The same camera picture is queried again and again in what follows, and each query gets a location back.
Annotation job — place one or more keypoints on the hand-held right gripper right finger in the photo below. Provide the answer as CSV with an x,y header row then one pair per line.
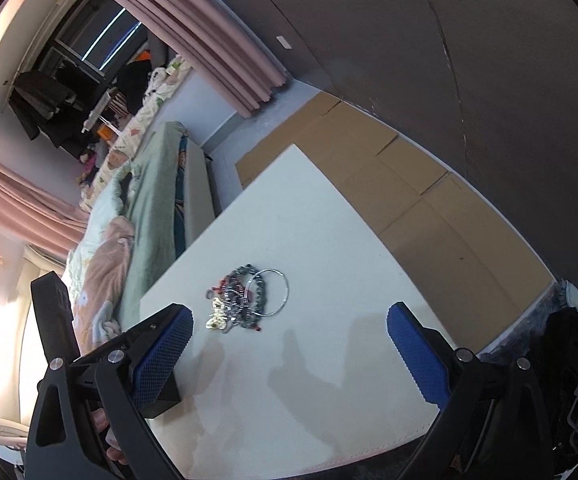
x,y
419,355

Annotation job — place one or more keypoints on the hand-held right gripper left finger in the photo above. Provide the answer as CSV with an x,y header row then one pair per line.
x,y
161,355

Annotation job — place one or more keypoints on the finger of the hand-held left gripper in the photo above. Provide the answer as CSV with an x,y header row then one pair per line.
x,y
55,310

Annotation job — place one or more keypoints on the gold butterfly pendant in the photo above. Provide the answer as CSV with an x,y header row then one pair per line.
x,y
216,319

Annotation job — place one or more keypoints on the colourful items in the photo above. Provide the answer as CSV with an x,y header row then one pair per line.
x,y
255,305

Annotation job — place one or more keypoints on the silver bangle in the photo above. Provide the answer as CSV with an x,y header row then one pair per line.
x,y
285,287

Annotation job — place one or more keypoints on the person's left hand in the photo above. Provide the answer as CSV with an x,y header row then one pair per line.
x,y
103,422

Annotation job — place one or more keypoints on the pink printed blanket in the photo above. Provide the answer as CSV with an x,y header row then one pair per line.
x,y
106,270

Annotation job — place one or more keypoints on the grey rug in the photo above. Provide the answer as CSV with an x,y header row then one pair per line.
x,y
529,325

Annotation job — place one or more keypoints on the pink curtain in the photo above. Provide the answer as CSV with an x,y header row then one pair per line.
x,y
14,195
209,25

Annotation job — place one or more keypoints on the green bed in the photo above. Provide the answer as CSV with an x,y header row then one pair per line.
x,y
151,220

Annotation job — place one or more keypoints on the flattened brown cardboard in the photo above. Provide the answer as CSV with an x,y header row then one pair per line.
x,y
419,200

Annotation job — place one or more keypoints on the hanging dark clothes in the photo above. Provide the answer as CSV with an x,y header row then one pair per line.
x,y
44,100

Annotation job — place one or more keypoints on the black bag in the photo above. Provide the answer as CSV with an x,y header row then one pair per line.
x,y
131,85

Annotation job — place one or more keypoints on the window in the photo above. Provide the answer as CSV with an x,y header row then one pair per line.
x,y
94,30

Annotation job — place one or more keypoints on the beige bed frame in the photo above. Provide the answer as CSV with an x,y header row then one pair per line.
x,y
196,195

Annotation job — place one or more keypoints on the white wall outlet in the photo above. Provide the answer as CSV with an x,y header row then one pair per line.
x,y
283,41

